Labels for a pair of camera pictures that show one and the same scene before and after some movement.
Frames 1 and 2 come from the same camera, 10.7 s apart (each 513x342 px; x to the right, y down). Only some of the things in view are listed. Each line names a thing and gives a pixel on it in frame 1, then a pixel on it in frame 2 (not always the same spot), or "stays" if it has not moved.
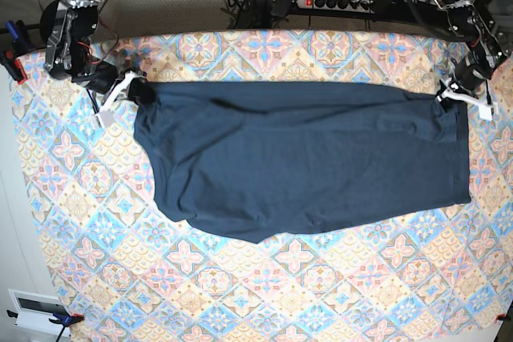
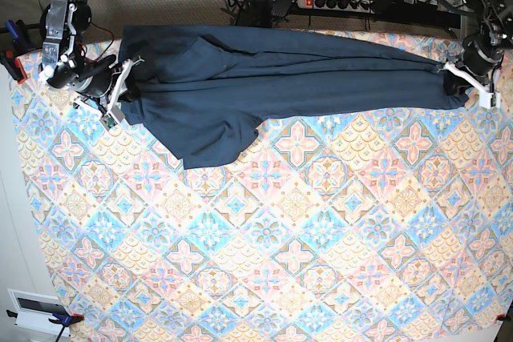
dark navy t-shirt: [252, 161] → [208, 88]
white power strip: [337, 3] stays
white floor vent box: [34, 310] stays
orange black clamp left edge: [14, 66] stays
